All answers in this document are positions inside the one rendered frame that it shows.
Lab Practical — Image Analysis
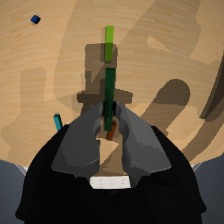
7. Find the brown rod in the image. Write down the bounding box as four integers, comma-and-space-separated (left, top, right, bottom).
106, 122, 116, 141

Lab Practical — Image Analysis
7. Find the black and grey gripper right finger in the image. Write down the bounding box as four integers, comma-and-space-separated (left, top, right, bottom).
113, 101, 207, 214

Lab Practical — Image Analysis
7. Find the turquoise rod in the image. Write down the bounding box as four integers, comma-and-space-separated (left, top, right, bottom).
53, 114, 63, 131

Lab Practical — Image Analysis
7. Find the small blue cube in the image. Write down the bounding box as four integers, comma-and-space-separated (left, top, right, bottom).
31, 15, 41, 24

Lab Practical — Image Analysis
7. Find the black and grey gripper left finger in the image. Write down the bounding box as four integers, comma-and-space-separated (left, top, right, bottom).
15, 100, 105, 222

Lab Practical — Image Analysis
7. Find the lime green rod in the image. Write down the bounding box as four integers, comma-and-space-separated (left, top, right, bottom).
105, 26, 114, 61

